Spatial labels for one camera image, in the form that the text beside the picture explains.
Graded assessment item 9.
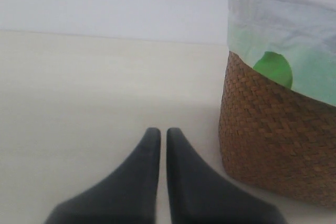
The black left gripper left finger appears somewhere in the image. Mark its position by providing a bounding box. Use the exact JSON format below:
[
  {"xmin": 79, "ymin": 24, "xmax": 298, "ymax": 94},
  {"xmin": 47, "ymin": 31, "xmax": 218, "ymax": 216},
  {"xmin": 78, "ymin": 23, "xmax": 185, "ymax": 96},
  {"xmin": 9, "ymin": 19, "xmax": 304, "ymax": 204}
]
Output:
[{"xmin": 45, "ymin": 127, "xmax": 161, "ymax": 223}]

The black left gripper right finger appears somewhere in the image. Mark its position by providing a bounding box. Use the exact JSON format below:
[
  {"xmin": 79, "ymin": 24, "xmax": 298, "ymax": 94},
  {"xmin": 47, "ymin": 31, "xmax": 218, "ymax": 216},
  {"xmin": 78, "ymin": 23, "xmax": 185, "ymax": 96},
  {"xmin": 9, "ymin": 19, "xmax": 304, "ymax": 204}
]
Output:
[{"xmin": 166, "ymin": 128, "xmax": 286, "ymax": 224}]

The woven brown wicker basket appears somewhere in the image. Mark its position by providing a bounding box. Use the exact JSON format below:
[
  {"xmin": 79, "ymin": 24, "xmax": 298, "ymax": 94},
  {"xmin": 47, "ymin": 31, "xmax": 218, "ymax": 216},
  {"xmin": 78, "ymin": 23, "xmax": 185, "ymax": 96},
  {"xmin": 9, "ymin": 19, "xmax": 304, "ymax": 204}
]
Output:
[{"xmin": 218, "ymin": 52, "xmax": 335, "ymax": 208}]

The white and green bin liner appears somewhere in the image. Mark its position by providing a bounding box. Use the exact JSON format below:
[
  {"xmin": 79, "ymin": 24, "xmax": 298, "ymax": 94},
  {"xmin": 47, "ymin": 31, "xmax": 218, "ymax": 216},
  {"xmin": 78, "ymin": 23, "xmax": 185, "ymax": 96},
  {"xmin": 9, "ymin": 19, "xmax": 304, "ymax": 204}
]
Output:
[{"xmin": 227, "ymin": 0, "xmax": 335, "ymax": 105}]

